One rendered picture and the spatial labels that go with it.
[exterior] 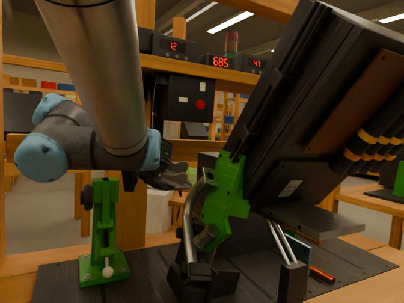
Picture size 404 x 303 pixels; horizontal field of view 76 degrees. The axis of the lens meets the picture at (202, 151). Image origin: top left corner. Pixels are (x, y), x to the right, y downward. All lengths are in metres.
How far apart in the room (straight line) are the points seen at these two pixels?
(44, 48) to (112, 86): 10.47
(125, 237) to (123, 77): 0.79
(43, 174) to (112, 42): 0.28
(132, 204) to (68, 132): 0.54
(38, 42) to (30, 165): 10.34
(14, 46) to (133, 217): 9.98
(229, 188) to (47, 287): 0.54
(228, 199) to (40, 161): 0.42
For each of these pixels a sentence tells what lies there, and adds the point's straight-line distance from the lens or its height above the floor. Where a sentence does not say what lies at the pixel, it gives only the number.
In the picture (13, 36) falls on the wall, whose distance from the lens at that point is 10.80.
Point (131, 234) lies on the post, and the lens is 1.00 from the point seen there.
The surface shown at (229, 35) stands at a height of 1.71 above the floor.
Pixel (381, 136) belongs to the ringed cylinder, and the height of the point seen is 1.34.
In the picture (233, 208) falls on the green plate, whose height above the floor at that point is 1.13.
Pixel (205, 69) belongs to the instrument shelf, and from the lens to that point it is 0.89.
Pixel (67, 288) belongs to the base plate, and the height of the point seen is 0.90.
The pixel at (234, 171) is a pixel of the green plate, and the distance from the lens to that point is 0.66.
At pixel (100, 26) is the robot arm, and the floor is 1.41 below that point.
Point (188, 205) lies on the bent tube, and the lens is 0.78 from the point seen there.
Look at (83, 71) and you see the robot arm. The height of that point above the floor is 1.38.
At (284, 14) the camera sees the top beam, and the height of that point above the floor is 1.85.
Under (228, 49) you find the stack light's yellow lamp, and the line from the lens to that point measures 1.13.
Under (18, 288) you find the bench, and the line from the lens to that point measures 0.91.
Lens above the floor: 1.34
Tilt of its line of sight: 6 degrees down
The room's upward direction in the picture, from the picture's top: 4 degrees clockwise
